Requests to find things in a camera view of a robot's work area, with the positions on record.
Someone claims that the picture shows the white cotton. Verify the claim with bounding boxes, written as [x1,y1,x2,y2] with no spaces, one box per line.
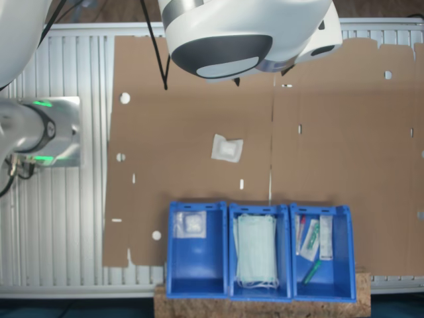
[211,134,244,163]

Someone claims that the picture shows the flat clear cotton packet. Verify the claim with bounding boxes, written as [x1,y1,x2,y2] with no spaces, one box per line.
[174,211,207,239]

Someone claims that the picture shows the blue bin with cotton packets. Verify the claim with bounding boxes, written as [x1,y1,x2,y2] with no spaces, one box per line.
[165,201,229,299]

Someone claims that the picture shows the brown cardboard sheet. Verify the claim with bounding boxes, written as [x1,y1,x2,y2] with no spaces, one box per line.
[270,38,424,276]
[101,35,276,268]

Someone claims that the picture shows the red capped tube packet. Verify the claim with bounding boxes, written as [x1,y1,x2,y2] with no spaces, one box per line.
[295,214,306,256]

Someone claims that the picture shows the stack of white face masks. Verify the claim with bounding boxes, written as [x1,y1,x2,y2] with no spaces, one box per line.
[233,213,280,288]

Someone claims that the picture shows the green syringe in clear wrapper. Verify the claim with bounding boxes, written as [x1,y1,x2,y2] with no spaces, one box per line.
[299,218,321,260]

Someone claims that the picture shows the white printed flat packet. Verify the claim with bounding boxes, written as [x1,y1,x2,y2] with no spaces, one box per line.
[319,215,334,262]

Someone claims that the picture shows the blue bin with masks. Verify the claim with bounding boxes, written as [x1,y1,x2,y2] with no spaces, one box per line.
[228,203,293,301]

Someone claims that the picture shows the blue bin with syringes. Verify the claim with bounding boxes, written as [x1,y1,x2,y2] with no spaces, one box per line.
[290,203,358,303]

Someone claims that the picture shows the loose green syringe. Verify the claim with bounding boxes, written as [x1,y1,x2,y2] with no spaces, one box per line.
[301,260,322,286]

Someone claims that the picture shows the chipboard wood block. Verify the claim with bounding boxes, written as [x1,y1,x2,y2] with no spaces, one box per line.
[154,267,372,318]

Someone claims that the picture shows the black camera cable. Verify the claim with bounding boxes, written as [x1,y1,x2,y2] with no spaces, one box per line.
[140,0,170,91]

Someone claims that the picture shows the black cables at robot base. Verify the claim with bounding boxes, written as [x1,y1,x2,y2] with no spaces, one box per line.
[0,155,36,199]

